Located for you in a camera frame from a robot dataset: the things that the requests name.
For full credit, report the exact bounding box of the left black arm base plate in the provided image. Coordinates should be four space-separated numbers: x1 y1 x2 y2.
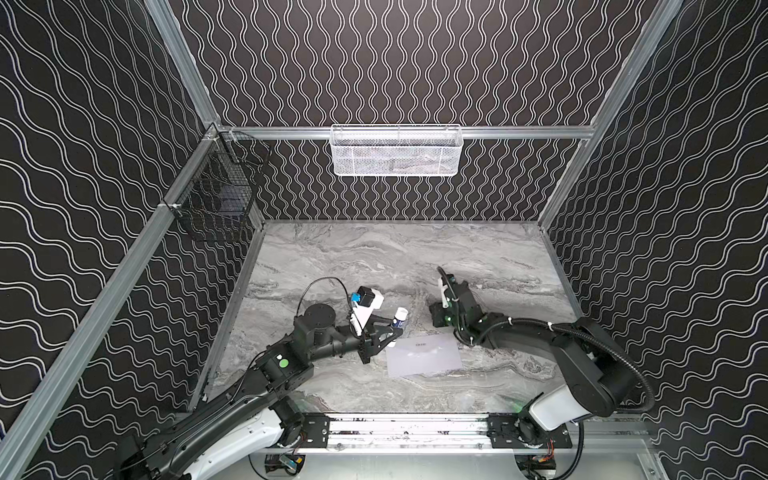
278 413 331 449

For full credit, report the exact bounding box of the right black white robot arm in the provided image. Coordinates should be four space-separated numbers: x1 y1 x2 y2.
430 269 652 444

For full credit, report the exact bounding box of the black wire basket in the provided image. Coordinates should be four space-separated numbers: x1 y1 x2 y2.
168 123 258 246

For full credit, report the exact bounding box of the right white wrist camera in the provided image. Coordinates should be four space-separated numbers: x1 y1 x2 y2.
438 279 451 309

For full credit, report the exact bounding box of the white wire mesh basket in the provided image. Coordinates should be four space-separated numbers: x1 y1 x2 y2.
329 124 464 177

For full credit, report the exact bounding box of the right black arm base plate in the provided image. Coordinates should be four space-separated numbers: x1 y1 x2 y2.
486 414 573 450

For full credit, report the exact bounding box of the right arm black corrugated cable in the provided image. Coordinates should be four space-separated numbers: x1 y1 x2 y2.
436 266 656 415

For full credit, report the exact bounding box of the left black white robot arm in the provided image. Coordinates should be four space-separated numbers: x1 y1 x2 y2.
107 303 403 479

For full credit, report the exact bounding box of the blue white glue stick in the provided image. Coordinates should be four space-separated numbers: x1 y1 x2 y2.
392 307 409 329

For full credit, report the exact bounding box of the aluminium front rail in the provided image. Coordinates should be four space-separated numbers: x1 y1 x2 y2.
170 411 652 455

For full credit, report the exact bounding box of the lavender envelope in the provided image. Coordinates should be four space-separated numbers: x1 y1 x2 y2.
386 333 463 378

